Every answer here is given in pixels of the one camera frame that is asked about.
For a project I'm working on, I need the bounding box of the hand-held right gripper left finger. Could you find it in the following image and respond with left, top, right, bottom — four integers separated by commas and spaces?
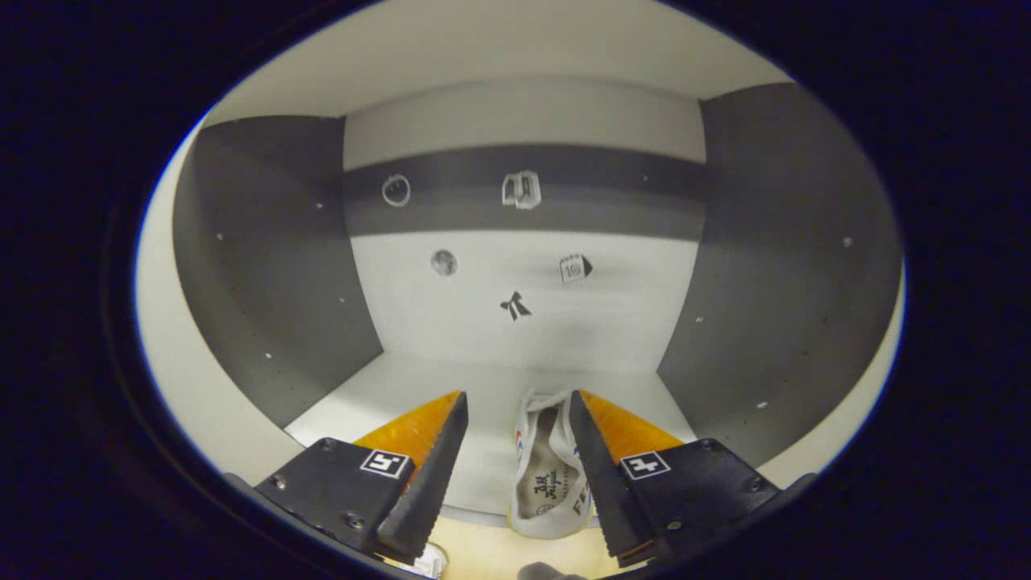
254, 391, 470, 565

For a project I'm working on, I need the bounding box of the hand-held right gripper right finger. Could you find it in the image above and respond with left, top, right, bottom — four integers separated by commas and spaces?
568, 389, 782, 569

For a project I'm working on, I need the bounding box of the grey shoe cabinet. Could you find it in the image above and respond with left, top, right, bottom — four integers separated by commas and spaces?
173, 0, 903, 528

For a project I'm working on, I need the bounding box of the grey cabinet door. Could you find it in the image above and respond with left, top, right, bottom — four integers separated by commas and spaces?
757, 266, 907, 491
135, 121, 307, 488

